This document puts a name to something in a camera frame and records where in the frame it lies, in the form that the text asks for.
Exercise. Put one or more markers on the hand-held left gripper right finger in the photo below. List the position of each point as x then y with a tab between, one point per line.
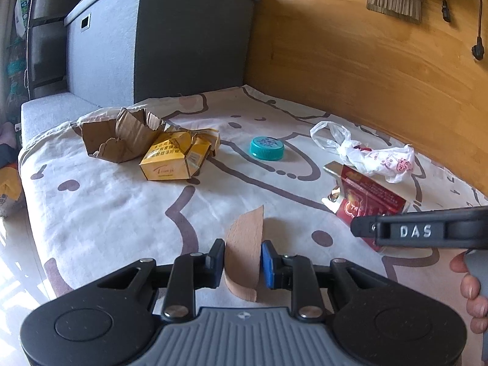
268	267

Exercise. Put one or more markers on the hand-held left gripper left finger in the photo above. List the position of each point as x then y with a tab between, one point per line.
216	267

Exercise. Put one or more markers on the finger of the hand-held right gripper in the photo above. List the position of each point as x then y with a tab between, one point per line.
415	230

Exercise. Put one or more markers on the wooden block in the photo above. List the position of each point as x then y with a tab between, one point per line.
244	251

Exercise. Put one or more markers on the red cigarette box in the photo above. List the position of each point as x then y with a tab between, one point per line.
366	198

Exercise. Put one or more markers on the teal bottle cap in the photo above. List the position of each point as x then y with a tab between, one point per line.
267	146

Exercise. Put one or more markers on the torn brown cardboard piece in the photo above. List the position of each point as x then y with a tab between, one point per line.
114	133

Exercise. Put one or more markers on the person's right hand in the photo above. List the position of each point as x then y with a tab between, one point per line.
476	308

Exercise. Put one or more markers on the white crumpled plastic bag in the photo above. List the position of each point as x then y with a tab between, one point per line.
381	160

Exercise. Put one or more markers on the white printed blanket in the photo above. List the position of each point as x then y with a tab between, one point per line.
114	206

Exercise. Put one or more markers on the yellow cigarette box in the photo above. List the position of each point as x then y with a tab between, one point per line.
164	160

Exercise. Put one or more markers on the yellow cloth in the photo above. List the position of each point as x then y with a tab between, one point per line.
9	186

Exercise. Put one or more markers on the grey fabric storage box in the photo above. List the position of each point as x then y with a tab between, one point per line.
183	45

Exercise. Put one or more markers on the grey bench cushion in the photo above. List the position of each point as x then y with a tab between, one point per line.
49	110

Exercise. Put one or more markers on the pink cloth bundle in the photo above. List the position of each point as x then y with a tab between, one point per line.
7	133

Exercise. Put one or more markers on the black drawer rack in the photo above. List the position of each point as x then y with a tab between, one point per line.
45	57

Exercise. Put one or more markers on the white hanging plastic bag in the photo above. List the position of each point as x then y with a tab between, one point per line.
23	11

